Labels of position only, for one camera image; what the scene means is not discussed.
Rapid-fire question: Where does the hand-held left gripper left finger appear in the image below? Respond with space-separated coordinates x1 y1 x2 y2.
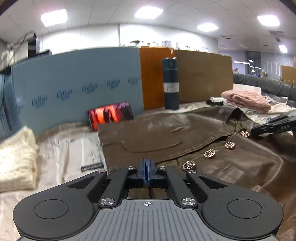
67 158 149 208

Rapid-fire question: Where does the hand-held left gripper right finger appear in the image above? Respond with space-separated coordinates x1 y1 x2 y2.
148 158 230 208

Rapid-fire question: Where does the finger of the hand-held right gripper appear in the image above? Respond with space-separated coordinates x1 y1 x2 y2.
266 111 296 125
251 121 296 139

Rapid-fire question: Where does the brown leather jacket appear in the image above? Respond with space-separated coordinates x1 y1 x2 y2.
97 105 296 241

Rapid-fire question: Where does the black leather sofa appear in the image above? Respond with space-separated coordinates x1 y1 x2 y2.
233 73 296 107

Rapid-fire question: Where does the pink knitted sweater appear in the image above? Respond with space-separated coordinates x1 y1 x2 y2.
221 90 271 113

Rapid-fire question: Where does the white box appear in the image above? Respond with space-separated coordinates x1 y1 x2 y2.
232 83 262 95

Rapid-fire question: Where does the cardboard box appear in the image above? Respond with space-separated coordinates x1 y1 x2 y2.
280 65 296 82

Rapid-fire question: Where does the black and white garment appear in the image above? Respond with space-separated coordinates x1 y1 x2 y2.
206 97 233 107

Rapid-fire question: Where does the smartphone with red screen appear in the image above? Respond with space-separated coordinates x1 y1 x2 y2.
87 101 135 132

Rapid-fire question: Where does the white plastic sheet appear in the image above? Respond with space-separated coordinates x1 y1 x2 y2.
0 122 109 241

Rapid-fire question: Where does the brown cardboard sheet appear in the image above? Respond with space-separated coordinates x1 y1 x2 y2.
139 47 233 110

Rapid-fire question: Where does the dark teal thermos bottle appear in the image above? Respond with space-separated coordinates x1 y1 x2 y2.
162 57 179 110

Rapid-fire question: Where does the blue foam board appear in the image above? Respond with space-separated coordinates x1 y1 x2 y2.
0 47 144 141

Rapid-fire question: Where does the cream knitted sweater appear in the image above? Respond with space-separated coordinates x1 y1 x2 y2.
0 126 39 193

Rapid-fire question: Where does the dark cabinet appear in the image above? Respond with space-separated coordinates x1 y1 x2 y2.
27 34 40 57

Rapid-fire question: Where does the white hanging cloth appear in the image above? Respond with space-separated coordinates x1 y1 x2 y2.
1 44 19 70

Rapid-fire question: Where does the black cable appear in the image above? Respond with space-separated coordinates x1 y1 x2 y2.
2 75 12 131

